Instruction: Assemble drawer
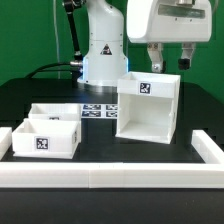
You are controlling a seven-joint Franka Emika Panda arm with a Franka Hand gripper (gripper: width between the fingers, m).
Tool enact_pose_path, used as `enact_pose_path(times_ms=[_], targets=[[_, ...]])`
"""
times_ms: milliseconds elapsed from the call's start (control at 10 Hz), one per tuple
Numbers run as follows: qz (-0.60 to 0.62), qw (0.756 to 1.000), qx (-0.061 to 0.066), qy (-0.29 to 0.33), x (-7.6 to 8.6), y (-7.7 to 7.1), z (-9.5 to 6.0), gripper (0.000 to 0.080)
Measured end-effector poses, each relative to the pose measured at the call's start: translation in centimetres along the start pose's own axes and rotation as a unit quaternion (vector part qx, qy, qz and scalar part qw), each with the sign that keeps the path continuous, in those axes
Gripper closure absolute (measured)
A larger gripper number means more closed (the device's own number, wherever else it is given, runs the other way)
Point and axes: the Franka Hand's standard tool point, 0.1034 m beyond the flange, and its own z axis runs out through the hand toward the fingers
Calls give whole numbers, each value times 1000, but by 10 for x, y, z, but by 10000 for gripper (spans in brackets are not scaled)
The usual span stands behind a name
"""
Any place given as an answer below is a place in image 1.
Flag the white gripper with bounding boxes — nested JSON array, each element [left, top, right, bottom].
[[126, 0, 212, 73]]

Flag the white drawer cabinet frame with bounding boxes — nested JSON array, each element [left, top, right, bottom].
[[116, 72, 180, 144]]

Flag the white front drawer box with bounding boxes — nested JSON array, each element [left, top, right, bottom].
[[12, 118, 81, 159]]

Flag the white drawer box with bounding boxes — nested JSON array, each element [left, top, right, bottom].
[[28, 103, 81, 121], [12, 118, 81, 159]]

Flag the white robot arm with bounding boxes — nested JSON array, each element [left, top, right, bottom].
[[78, 0, 212, 88]]

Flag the white rear drawer box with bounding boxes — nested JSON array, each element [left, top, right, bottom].
[[28, 103, 81, 121]]

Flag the fiducial marker sheet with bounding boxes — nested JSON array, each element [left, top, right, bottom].
[[81, 104, 118, 119]]

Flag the white right fence wall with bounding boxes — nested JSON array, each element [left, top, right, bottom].
[[191, 130, 224, 165]]

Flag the white fence wall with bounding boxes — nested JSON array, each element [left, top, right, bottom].
[[0, 162, 224, 188], [191, 130, 224, 165], [0, 127, 12, 160]]

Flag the black cable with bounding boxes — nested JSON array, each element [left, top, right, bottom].
[[24, 61, 83, 80]]

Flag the white hanging cable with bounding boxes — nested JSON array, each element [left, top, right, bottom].
[[52, 0, 62, 80]]

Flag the white front fence wall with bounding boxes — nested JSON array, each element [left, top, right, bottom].
[[0, 162, 224, 188]]

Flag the white left fence wall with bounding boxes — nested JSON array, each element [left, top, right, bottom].
[[0, 127, 12, 160]]

